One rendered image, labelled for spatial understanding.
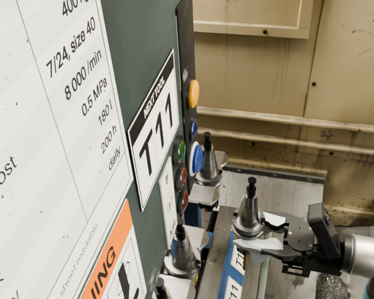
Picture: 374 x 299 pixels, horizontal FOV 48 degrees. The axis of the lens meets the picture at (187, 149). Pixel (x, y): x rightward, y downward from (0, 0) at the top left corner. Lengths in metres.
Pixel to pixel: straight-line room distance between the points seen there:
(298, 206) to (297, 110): 0.32
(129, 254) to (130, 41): 0.13
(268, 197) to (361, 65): 0.51
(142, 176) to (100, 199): 0.06
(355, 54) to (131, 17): 0.96
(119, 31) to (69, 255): 0.11
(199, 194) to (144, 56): 0.62
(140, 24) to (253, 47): 0.91
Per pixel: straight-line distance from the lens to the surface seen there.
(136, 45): 0.25
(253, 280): 1.11
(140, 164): 0.27
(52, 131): 0.17
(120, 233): 0.25
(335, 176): 1.42
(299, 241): 0.82
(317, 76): 1.18
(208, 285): 1.10
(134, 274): 0.30
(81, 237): 0.20
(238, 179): 1.41
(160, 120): 0.30
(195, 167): 0.42
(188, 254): 0.72
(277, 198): 1.39
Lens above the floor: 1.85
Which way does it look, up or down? 41 degrees down
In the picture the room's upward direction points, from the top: 4 degrees counter-clockwise
